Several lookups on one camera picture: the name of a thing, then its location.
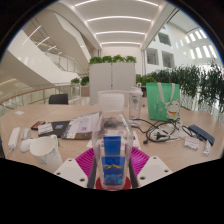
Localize small red and black box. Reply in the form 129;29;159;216
30;120;47;131

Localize white chair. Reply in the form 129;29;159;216
97;89;130;108

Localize glass railing with wooden handrail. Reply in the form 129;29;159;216
0;83;73;116

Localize green tote bag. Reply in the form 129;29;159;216
145;82;182;122

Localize white card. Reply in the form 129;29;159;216
37;123;54;136

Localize white paper cup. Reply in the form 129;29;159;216
29;134;63;173

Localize white computer mouse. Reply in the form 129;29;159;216
19;138;36;153

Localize clear blue-labelled water bottle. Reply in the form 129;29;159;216
92;90;133;191

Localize potted green plants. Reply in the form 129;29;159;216
70;76;90;98

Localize black cable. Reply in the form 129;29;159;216
131;117;194;145

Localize black notebook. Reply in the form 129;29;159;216
39;119;73;138

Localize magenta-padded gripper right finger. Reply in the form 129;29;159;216
129;146;174;188

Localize row of green hedge plants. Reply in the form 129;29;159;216
135;59;224;114

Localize white plastic packet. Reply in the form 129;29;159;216
184;134;200;150

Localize black chair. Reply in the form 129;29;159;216
48;93;69;105

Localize dark blue flat case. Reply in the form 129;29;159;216
187;124;216;147

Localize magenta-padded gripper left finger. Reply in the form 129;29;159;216
53;147;98;189

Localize ceiling light strips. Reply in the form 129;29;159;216
73;0;159;46

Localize small white packet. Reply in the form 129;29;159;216
202;139;213;156

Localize white power strip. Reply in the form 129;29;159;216
7;126;22;151

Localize green plants on cabinet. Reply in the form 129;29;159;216
88;54;138;65

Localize small white oval device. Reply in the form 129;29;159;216
20;128;33;140

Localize clear tumbler with white lid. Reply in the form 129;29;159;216
128;83;144;120

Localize white cabinet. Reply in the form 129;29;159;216
88;61;137;106

